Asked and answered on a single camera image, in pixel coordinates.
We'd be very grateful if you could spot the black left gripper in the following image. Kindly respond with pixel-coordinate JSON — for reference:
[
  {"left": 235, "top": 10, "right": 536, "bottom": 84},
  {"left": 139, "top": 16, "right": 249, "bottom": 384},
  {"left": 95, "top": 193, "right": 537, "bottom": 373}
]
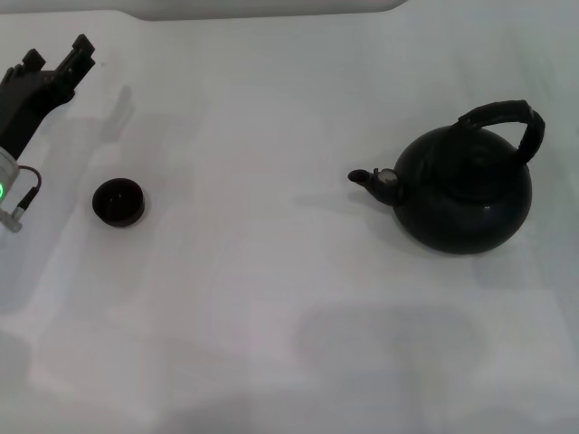
[{"left": 0, "top": 33, "right": 99, "bottom": 160}]

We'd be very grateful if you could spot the dark round teacup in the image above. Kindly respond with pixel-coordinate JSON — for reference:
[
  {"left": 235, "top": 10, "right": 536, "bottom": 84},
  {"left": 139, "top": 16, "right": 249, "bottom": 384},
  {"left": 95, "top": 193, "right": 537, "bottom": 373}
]
[{"left": 91, "top": 177, "right": 147, "bottom": 231}]

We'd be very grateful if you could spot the black round teapot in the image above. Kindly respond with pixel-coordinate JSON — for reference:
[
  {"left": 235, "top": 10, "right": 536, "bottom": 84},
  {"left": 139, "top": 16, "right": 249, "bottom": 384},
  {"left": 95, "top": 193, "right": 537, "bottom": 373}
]
[{"left": 346, "top": 99, "right": 547, "bottom": 257}]

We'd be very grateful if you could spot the dark left arm cable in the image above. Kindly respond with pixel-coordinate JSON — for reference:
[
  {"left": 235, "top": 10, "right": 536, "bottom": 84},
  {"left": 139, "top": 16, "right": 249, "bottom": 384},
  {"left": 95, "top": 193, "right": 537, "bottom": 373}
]
[{"left": 0, "top": 165, "right": 44, "bottom": 234}]

